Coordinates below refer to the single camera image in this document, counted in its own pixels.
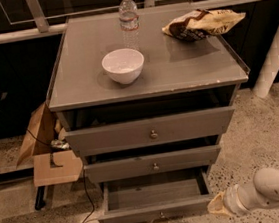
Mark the grey top drawer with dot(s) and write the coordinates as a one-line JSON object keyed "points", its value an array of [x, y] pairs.
{"points": [[152, 131]]}

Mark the grey drawer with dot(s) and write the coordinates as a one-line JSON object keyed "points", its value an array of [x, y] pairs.
{"points": [[168, 195], [152, 160], [152, 131]]}

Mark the white diagonal pole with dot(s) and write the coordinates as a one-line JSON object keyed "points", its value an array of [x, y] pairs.
{"points": [[269, 70]]}

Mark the white ceramic bowl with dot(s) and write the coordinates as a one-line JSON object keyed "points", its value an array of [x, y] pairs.
{"points": [[123, 65]]}

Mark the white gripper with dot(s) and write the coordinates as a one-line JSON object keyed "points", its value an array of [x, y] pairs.
{"points": [[230, 200]]}

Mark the clear plastic water bottle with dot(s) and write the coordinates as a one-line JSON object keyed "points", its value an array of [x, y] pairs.
{"points": [[129, 17]]}

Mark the grey middle drawer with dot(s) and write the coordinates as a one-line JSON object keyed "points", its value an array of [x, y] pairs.
{"points": [[152, 160]]}

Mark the grey wooden drawer cabinet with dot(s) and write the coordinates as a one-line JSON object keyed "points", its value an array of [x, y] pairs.
{"points": [[177, 77]]}

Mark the yellow brown chip bag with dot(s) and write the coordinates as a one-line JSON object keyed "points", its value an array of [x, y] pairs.
{"points": [[199, 24]]}

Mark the brown cardboard box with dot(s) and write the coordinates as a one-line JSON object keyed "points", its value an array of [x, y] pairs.
{"points": [[50, 166]]}

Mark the grey bottom drawer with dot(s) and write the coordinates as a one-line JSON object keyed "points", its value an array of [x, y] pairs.
{"points": [[168, 195]]}

